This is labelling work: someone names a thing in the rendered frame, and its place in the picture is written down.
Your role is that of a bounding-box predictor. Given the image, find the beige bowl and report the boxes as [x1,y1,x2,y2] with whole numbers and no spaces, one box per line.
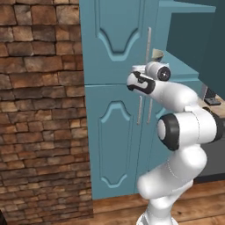
[150,47,166,63]

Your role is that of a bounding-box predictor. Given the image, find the wide blue cabinet door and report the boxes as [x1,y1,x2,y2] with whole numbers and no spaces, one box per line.
[84,83,142,201]

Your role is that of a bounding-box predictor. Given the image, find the dark teal open cabinet door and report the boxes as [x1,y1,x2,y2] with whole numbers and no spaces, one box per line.
[198,0,225,101]

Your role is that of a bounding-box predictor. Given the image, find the black corner object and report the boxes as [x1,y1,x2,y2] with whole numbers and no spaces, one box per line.
[0,210,9,225]

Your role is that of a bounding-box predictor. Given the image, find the long grey door handle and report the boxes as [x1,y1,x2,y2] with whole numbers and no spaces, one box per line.
[145,26,153,64]

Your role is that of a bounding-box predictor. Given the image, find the narrow blue cabinet door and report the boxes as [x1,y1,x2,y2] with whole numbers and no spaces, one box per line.
[134,96,174,195]

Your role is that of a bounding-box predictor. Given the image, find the open blue cabinet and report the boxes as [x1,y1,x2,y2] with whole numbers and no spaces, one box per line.
[154,0,218,89]

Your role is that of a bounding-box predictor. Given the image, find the grey appliance front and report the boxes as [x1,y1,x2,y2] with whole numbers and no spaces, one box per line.
[193,140,225,185]

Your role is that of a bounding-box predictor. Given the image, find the short grey door handle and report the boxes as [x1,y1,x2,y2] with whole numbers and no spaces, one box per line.
[136,95,144,126]
[146,98,154,125]

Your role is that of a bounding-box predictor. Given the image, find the tall blue cabinet door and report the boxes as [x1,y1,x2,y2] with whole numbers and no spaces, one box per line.
[79,0,161,86]

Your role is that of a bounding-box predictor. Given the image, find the black countertop object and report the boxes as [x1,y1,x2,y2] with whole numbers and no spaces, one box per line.
[203,85,222,106]

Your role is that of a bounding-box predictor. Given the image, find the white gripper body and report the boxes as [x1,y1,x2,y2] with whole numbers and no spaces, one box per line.
[130,64,147,75]

